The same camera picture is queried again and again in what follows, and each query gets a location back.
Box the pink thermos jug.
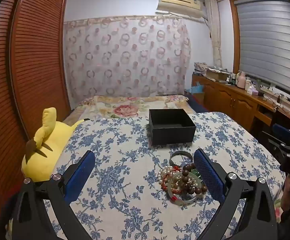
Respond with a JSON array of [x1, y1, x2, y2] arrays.
[[237, 72, 246, 89]]

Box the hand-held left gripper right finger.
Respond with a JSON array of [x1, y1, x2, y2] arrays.
[[193, 148, 279, 240]]

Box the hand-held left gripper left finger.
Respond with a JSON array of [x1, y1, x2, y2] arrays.
[[11, 151, 96, 240]]

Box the wooden sideboard cabinet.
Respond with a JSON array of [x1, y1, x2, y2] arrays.
[[191, 74, 290, 140]]

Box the grey bangle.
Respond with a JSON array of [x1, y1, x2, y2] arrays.
[[169, 151, 193, 167]]

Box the wooden louvered wardrobe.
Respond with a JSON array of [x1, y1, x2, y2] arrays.
[[0, 0, 72, 205]]

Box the stack of papers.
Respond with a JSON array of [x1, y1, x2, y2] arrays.
[[193, 62, 210, 77]]

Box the grey window blind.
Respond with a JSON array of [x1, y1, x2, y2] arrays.
[[235, 0, 290, 98]]

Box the black box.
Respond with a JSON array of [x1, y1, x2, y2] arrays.
[[148, 109, 196, 145]]

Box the cardboard box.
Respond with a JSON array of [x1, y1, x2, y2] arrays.
[[205, 69, 229, 82]]

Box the wooden bead bracelet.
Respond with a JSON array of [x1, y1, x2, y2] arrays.
[[177, 163, 208, 195]]

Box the person's right hand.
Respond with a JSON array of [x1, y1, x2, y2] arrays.
[[281, 174, 290, 207]]

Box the ring patterned curtain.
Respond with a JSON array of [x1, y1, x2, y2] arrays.
[[63, 15, 191, 105]]

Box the wrapped white pipe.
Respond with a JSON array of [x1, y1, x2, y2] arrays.
[[205, 0, 223, 68]]

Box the pearl necklace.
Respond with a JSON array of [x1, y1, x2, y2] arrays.
[[157, 165, 183, 190]]

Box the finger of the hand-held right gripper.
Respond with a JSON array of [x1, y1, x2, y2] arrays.
[[262, 123, 290, 155]]

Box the beige air conditioner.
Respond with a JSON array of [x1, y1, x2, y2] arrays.
[[157, 0, 203, 19]]

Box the yellow plush toy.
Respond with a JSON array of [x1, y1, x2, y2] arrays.
[[21, 107, 90, 182]]

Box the blue floral blanket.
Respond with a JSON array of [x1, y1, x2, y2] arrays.
[[8, 112, 286, 240]]

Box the red cord bracelet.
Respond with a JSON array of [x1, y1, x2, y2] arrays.
[[161, 166, 183, 198]]

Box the wooden window frame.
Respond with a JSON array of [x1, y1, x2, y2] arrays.
[[229, 0, 290, 74]]

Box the floral bedspread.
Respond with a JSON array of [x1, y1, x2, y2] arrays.
[[71, 95, 194, 125]]

